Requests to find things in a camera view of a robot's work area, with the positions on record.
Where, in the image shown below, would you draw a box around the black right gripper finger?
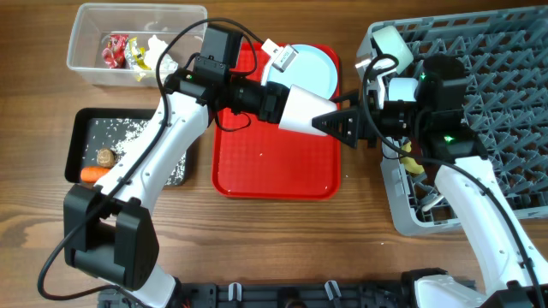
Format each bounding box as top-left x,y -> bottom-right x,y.
312,106 -> 365,149
332,89 -> 361,105

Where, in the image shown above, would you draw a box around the light blue bowl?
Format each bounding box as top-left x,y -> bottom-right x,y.
388,78 -> 419,102

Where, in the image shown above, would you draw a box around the yellow plastic cup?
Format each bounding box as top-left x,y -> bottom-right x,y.
400,141 -> 425,175

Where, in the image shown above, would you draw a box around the light blue plate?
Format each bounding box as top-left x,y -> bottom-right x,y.
261,44 -> 338,98

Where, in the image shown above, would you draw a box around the white tissue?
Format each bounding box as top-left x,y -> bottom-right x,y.
144,35 -> 178,81

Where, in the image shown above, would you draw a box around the green bowl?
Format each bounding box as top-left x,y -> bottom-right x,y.
372,26 -> 414,74

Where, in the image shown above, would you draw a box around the yellow clear candy wrapper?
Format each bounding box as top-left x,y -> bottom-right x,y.
124,37 -> 152,82

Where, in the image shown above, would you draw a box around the white rice grains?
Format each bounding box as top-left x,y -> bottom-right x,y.
85,118 -> 188,186

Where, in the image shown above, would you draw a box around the brown food scrap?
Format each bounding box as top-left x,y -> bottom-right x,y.
97,148 -> 116,169

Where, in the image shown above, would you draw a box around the orange carrot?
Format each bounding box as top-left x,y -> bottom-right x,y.
80,166 -> 110,183

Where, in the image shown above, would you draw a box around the pink plastic cup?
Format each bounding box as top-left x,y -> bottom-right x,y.
278,85 -> 337,137

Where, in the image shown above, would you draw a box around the white plastic spoon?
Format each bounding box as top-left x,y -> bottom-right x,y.
421,194 -> 444,212

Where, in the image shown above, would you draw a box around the red snack wrapper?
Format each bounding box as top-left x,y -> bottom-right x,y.
102,34 -> 128,68

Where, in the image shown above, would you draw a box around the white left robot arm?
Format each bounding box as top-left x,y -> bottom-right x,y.
55,18 -> 289,307

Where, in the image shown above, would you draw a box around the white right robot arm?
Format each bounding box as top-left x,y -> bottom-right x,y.
312,54 -> 547,307

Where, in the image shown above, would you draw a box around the grey dishwasher rack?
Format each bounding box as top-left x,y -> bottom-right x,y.
356,6 -> 547,219

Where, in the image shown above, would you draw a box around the black food waste tray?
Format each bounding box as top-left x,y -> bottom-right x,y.
64,107 -> 192,187

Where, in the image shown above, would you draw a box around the clear plastic waste bin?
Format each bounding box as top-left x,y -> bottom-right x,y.
67,3 -> 208,87

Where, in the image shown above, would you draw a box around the red plastic tray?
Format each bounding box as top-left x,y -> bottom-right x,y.
211,41 -> 343,201

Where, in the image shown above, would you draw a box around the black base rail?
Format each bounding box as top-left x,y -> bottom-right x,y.
168,281 -> 417,308

